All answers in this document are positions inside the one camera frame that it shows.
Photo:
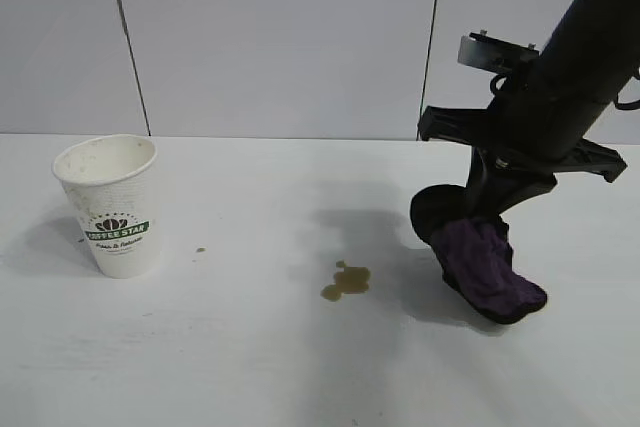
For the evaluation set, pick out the black and purple cloth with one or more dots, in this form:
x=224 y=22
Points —
x=480 y=267

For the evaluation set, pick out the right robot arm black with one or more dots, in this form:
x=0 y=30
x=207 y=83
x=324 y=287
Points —
x=590 y=22

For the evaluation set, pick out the white paper coffee cup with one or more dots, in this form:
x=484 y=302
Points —
x=120 y=207

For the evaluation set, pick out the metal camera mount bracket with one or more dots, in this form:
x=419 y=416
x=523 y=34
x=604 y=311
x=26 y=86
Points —
x=480 y=52

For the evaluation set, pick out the brown coffee spill puddle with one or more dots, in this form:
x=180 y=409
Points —
x=350 y=281

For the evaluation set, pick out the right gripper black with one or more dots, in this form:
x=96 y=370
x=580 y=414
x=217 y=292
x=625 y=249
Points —
x=550 y=117

